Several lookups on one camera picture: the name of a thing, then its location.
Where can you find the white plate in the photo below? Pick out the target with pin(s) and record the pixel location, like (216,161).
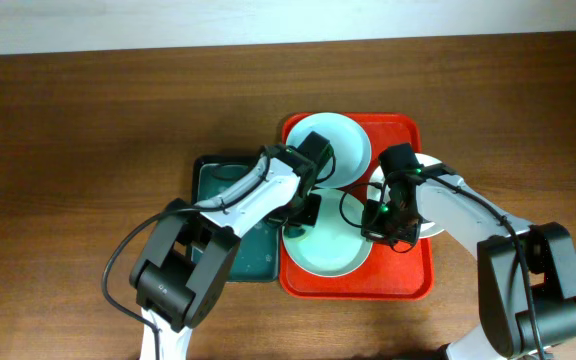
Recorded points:
(428,228)

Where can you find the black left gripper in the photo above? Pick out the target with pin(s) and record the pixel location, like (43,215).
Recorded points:
(310,219)

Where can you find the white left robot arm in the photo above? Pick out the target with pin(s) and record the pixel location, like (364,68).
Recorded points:
(185,264)

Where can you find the pale green plate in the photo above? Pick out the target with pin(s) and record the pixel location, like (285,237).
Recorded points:
(331,248)

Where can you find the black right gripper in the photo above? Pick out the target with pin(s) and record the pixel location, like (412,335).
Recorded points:
(373,230)

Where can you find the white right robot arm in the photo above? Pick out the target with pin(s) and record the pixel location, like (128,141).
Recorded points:
(526,272)

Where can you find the red plastic tray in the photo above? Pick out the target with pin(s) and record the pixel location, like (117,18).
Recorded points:
(399,274)

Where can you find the light blue plate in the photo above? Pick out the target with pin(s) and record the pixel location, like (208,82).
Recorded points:
(350,143)

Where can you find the black water basin tray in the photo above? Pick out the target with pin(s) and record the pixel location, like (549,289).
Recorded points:
(257,259)

